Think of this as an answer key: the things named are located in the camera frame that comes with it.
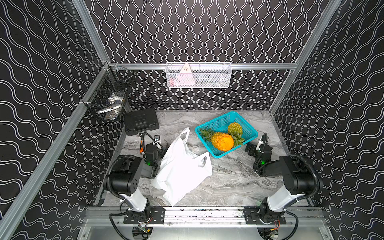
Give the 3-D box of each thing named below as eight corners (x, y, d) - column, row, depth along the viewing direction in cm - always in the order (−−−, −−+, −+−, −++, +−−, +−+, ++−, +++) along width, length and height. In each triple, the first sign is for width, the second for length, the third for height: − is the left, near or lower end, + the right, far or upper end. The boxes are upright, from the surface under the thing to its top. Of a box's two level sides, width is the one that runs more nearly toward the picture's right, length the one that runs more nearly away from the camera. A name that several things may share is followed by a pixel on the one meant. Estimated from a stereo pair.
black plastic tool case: (129, 137, 107) (125, 131, 101) (127, 118, 118) (124, 112, 113) (160, 130, 111) (159, 124, 106) (156, 112, 123) (154, 106, 118)
